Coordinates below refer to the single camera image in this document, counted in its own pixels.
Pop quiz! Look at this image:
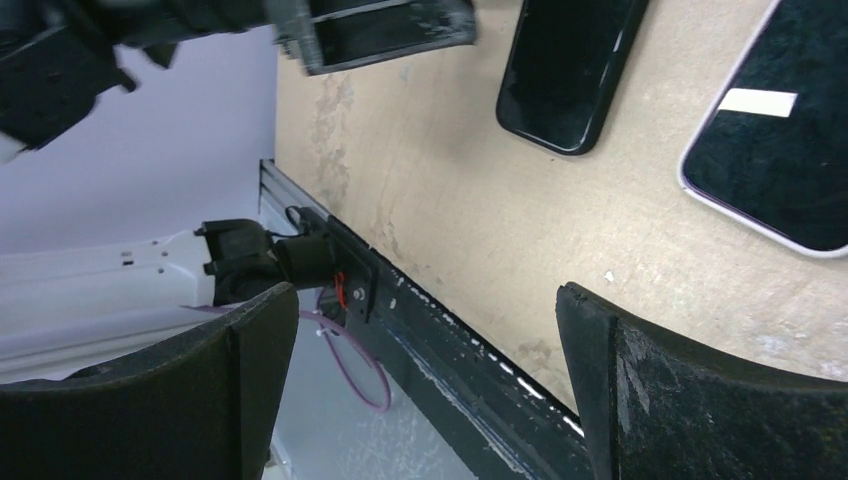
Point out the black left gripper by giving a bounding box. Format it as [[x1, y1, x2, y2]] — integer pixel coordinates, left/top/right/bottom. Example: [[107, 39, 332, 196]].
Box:
[[1, 1, 272, 150]]

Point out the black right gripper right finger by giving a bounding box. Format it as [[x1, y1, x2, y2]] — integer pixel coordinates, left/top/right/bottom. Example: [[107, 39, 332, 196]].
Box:
[[556, 282, 847, 479]]

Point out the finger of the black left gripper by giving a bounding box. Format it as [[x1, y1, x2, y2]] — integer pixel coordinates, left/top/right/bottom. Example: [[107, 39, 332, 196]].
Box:
[[271, 0, 477, 76]]

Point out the purple phone black screen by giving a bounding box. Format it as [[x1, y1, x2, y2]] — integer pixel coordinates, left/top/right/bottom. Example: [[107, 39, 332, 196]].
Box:
[[682, 0, 848, 253]]

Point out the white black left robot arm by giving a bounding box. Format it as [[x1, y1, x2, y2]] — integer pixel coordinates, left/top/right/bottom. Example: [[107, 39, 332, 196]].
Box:
[[1, 1, 477, 383]]

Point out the white silicone phone case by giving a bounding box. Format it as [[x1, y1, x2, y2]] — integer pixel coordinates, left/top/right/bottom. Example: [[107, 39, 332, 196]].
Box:
[[676, 0, 848, 260]]

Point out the aluminium frame rail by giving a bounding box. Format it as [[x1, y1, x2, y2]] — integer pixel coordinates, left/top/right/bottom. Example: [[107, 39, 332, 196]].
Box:
[[259, 159, 330, 235]]

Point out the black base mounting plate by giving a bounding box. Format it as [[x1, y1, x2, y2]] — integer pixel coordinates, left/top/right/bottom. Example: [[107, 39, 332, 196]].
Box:
[[284, 205, 594, 480]]

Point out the black phone case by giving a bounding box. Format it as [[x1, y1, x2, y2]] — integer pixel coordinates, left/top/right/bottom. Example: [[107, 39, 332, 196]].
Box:
[[495, 0, 652, 158]]

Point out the black phone silver edge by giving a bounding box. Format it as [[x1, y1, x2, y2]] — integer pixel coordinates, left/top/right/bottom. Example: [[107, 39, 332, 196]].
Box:
[[500, 0, 637, 150]]

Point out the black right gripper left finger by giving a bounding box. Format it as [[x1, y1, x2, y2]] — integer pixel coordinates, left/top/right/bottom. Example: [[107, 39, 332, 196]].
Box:
[[1, 283, 299, 479]]

